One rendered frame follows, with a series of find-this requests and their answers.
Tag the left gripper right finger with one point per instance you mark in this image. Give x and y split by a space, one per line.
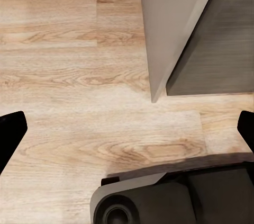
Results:
246 128

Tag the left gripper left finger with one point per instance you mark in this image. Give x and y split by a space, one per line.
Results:
12 129

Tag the dishwasher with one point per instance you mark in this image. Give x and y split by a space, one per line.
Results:
219 55

